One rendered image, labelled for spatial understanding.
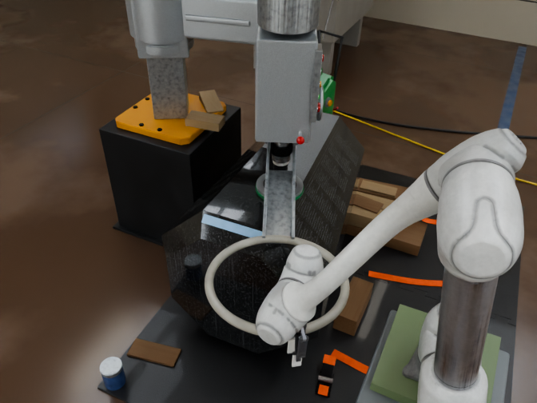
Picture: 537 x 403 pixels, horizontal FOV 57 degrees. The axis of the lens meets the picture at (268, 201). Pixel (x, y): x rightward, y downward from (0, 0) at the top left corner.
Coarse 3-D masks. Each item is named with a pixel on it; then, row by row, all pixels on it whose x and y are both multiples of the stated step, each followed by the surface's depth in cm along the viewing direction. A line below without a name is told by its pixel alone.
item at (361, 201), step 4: (356, 196) 322; (360, 196) 322; (356, 200) 319; (360, 200) 319; (364, 200) 319; (368, 200) 319; (372, 200) 319; (356, 204) 315; (360, 204) 316; (364, 204) 316; (368, 204) 316; (372, 204) 316; (376, 204) 316; (380, 204) 316; (364, 208) 313; (368, 208) 313; (372, 208) 313; (376, 208) 313; (380, 208) 313; (372, 212) 311; (376, 212) 310
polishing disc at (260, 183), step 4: (264, 176) 227; (296, 176) 228; (260, 180) 225; (264, 180) 225; (296, 180) 225; (300, 180) 225; (260, 184) 222; (264, 184) 222; (296, 184) 223; (300, 184) 223; (260, 188) 220; (264, 188) 220; (296, 188) 220; (300, 188) 221; (260, 192) 218; (264, 192) 218; (296, 192) 218; (300, 192) 219; (264, 196) 217; (296, 196) 217
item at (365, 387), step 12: (384, 336) 165; (372, 360) 158; (504, 360) 159; (372, 372) 154; (504, 372) 156; (504, 384) 152; (360, 396) 148; (372, 396) 148; (384, 396) 148; (492, 396) 149; (504, 396) 150
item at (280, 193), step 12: (276, 180) 205; (288, 180) 205; (276, 192) 201; (288, 192) 201; (264, 204) 192; (276, 204) 198; (288, 204) 198; (264, 216) 189; (276, 216) 194; (288, 216) 194; (264, 228) 186; (276, 228) 191; (288, 228) 191
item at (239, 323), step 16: (256, 240) 184; (272, 240) 185; (288, 240) 185; (304, 240) 184; (224, 256) 176; (208, 272) 168; (208, 288) 161; (336, 304) 157; (240, 320) 150; (320, 320) 151
